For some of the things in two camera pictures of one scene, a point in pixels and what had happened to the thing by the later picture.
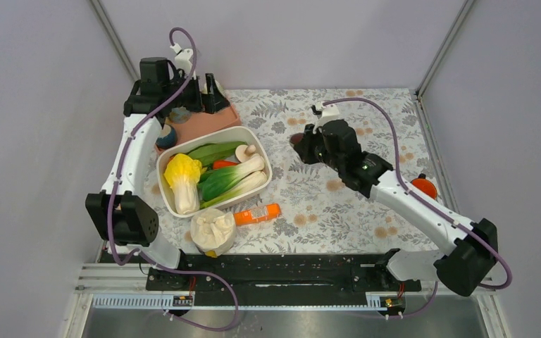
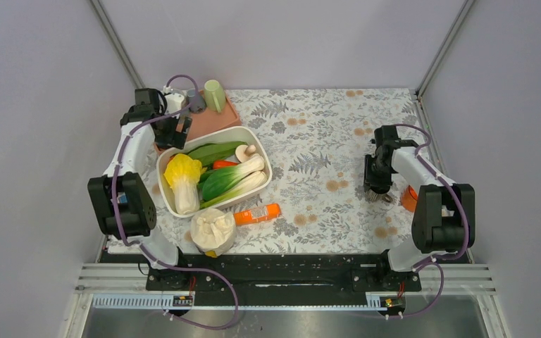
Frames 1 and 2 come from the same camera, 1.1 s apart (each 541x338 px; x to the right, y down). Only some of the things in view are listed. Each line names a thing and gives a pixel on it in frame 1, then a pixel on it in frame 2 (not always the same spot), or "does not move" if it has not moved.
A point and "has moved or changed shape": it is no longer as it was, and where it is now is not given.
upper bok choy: (217, 182) does not move
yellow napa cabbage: (182, 173) does not move
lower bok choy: (260, 178) does not move
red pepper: (216, 164) does not move
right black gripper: (304, 147) → (370, 179)
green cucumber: (209, 153) does not move
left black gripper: (213, 101) → (175, 139)
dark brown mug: (296, 138) has moved or changed shape
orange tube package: (256, 215) does not move
